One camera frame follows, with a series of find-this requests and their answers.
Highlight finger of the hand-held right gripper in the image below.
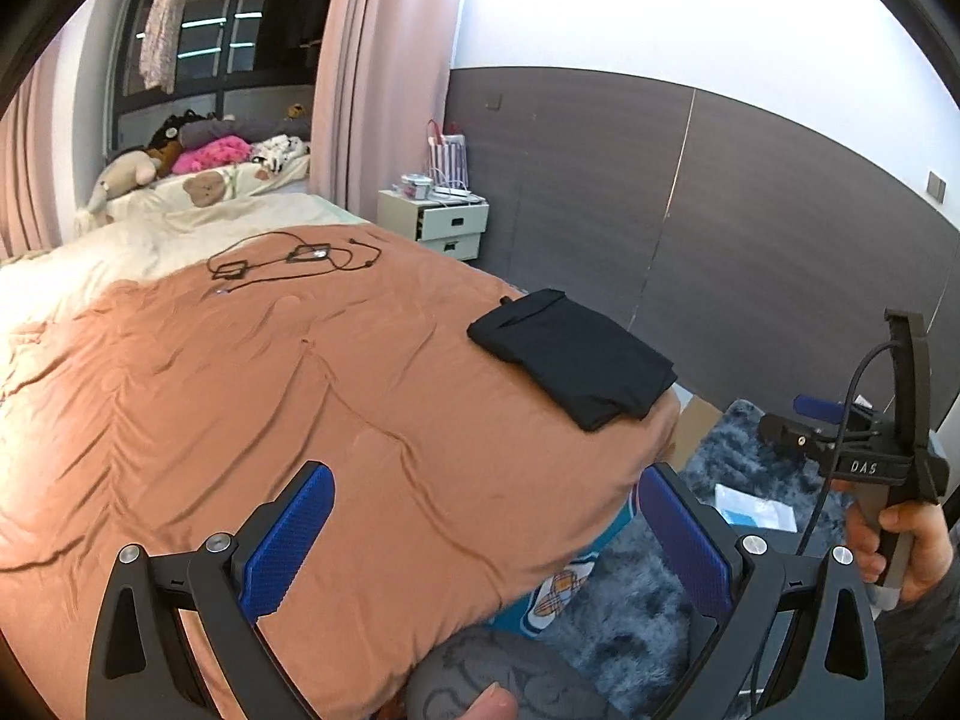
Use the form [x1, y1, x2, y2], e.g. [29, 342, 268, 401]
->
[796, 394, 852, 425]

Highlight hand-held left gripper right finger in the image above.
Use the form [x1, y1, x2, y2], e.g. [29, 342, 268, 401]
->
[641, 463, 886, 720]

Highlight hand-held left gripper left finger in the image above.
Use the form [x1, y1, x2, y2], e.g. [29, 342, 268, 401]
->
[86, 461, 335, 720]

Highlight black pants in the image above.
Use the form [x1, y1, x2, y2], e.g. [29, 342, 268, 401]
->
[466, 287, 680, 432]

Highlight person's right forearm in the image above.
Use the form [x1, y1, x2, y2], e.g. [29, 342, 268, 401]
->
[874, 540, 960, 720]

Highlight person's right hand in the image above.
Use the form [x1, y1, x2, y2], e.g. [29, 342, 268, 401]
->
[846, 499, 955, 605]

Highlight person's left hand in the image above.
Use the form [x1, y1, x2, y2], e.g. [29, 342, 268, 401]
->
[446, 686, 518, 720]

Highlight white and blue packet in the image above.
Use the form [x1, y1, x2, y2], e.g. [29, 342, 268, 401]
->
[712, 484, 800, 533]

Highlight blue-grey shaggy rug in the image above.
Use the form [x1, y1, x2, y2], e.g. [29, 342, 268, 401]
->
[487, 397, 901, 720]

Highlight cardboard box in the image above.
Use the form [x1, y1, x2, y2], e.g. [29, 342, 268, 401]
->
[664, 390, 725, 473]

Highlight brown plush blanket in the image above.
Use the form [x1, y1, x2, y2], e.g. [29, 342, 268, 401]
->
[0, 221, 683, 720]

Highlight white nightstand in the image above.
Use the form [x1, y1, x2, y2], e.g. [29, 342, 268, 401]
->
[375, 187, 491, 262]

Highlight black and white plush toy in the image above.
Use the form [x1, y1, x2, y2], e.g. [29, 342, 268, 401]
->
[251, 133, 312, 170]

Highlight pink plush toy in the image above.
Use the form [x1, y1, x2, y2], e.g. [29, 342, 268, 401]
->
[171, 136, 252, 175]

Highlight beige teddy bear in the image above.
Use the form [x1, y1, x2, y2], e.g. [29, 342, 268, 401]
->
[75, 150, 162, 230]

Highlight striped gift bag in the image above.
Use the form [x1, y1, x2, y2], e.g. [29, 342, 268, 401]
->
[426, 118, 470, 192]

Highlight grey pillow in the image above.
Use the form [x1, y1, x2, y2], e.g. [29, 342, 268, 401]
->
[178, 116, 260, 151]

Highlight pink curtain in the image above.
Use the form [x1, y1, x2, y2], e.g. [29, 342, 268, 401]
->
[0, 52, 76, 260]
[309, 0, 470, 222]

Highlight hanging lace garment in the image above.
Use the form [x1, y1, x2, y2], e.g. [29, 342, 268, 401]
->
[139, 0, 188, 91]

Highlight dark framed window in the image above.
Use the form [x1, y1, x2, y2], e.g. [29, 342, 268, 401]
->
[109, 0, 338, 155]

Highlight thin black cable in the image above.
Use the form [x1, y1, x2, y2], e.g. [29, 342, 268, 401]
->
[206, 235, 383, 293]

